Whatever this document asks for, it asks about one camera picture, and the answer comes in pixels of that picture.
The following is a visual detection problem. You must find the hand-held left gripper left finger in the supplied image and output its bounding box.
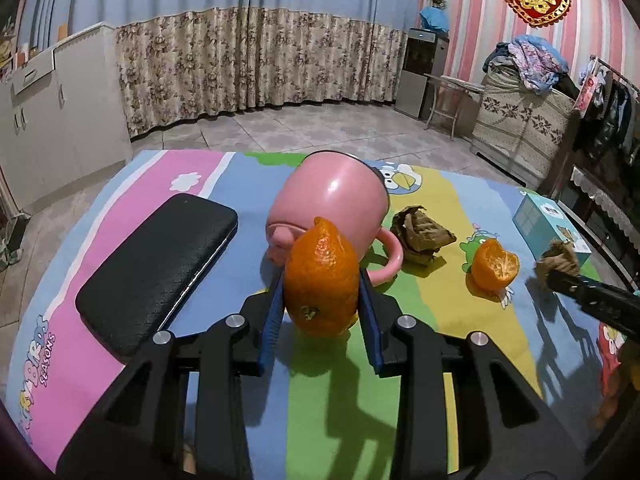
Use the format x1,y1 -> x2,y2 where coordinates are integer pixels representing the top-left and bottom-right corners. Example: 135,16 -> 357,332
55,272 -> 288,480

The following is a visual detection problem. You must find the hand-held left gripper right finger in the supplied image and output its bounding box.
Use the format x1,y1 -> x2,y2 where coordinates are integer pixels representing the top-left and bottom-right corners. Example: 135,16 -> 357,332
357,270 -> 586,480

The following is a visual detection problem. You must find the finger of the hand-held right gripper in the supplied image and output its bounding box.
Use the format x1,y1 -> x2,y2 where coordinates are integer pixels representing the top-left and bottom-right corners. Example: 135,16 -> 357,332
547,270 -> 640,333

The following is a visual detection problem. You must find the orange tangerine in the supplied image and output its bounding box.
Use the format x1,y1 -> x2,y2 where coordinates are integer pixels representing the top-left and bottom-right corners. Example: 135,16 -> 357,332
284,216 -> 361,338

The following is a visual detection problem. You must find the colourful printed blanket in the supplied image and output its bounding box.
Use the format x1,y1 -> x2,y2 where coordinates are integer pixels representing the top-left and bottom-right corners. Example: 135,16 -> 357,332
10,149 -> 631,476

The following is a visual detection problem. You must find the light blue tissue box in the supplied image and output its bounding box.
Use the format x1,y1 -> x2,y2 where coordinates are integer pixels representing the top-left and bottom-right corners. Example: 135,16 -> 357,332
512,192 -> 592,267

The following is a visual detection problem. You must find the dark cabinet with lace cloth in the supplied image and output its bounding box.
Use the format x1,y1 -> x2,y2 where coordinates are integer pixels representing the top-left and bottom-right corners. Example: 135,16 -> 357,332
545,160 -> 640,291

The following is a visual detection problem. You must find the peeled tangerine piece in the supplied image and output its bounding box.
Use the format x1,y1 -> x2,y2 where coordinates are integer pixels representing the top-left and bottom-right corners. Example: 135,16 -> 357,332
466,239 -> 521,293

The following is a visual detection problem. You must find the black textured case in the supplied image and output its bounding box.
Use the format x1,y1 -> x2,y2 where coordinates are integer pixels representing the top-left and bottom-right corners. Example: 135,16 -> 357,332
75,193 -> 239,361

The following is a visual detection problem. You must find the pink mug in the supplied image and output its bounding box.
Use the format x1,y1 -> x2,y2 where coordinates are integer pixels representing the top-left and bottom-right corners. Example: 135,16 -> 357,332
265,152 -> 404,286

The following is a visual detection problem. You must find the clothes rack with garments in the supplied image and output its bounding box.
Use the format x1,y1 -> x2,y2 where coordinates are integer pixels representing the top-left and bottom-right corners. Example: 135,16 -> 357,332
572,55 -> 640,161

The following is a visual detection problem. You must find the floral covered furniture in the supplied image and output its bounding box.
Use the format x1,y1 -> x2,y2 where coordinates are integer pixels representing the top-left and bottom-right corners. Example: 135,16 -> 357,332
471,67 -> 578,188

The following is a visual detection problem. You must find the pile of clothes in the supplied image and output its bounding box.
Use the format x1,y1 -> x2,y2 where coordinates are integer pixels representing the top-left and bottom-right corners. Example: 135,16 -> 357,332
482,35 -> 571,95

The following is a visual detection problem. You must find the folding table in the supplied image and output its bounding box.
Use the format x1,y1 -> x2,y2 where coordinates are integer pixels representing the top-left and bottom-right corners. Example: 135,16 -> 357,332
424,74 -> 486,141

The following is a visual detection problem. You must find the grey water dispenser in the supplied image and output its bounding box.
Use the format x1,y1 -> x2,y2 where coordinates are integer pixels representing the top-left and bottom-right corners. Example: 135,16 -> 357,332
395,27 -> 450,120

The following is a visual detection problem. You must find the floral and blue curtain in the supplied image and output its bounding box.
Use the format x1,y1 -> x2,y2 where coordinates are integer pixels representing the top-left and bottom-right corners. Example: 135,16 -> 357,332
30,0 -> 421,136

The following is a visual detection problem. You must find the white cabinet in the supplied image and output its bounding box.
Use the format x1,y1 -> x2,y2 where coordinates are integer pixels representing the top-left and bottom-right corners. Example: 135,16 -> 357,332
0,22 -> 133,213

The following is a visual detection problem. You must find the blue cloth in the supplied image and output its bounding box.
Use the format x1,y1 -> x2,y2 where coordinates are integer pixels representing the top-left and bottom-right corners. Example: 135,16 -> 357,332
419,6 -> 450,33

